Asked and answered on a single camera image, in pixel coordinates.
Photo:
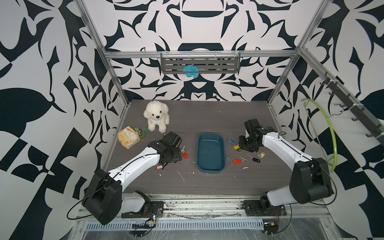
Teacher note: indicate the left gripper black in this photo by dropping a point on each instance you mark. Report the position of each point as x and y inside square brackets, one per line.
[178, 155]

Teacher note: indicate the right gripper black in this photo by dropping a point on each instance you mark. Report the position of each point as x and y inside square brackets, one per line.
[242, 145]

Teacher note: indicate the teal plastic storage box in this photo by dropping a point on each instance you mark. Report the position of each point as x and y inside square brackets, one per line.
[211, 156]

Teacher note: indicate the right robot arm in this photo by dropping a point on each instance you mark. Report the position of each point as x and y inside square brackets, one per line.
[310, 180]

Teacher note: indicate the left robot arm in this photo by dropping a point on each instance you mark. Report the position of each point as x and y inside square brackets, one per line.
[104, 197]

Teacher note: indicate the white plush dog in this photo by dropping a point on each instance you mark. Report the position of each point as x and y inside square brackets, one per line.
[157, 114]

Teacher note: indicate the yellow paper bag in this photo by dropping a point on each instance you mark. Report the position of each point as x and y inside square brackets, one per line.
[128, 137]

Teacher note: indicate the blue scrunchie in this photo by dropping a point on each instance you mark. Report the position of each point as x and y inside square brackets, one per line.
[191, 71]

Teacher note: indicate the green hoop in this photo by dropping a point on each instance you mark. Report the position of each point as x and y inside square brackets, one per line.
[327, 139]

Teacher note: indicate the green keychain bundle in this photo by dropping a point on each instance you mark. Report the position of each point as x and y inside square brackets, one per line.
[141, 132]

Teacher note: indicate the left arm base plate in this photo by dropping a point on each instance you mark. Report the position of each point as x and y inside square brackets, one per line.
[153, 207]

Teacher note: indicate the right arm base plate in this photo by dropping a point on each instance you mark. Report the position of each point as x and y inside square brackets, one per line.
[263, 208]

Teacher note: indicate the grey metal wall shelf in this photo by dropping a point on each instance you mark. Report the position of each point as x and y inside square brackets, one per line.
[208, 63]

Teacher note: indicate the white cable duct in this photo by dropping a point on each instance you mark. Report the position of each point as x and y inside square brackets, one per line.
[180, 225]

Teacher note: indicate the black wall hook rail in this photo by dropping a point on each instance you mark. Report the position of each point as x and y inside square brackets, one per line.
[348, 102]

